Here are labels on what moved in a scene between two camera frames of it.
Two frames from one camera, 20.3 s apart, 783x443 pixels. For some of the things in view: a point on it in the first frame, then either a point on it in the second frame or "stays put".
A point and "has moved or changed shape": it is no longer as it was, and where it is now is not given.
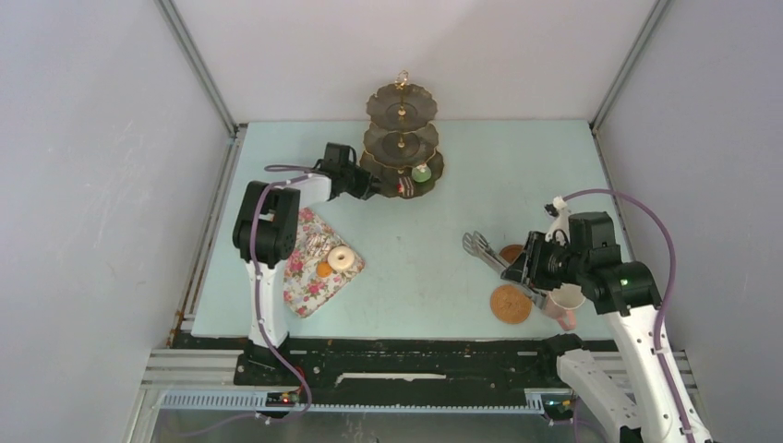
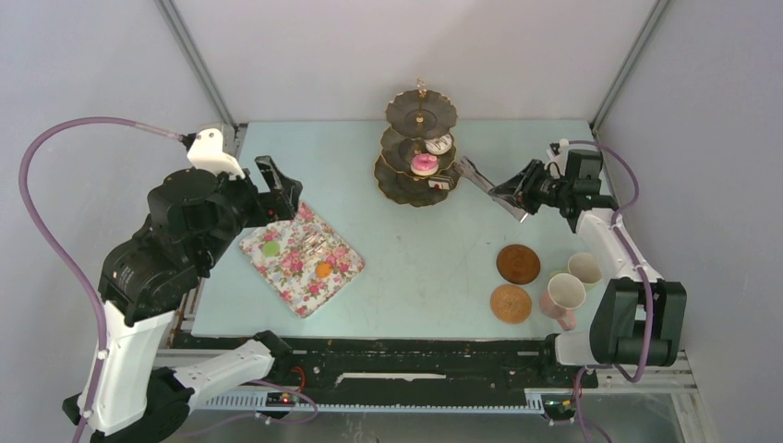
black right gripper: (526, 268) to (520, 187)
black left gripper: (365, 190) to (271, 204)
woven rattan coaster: (511, 304) stays put
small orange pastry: (324, 269) stays put
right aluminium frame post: (645, 33) stays put
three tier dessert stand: (400, 147) has moved or changed shape
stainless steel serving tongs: (479, 245) to (465, 167)
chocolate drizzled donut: (318, 244) to (439, 145)
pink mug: (560, 304) stays put
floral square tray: (319, 265) stays put
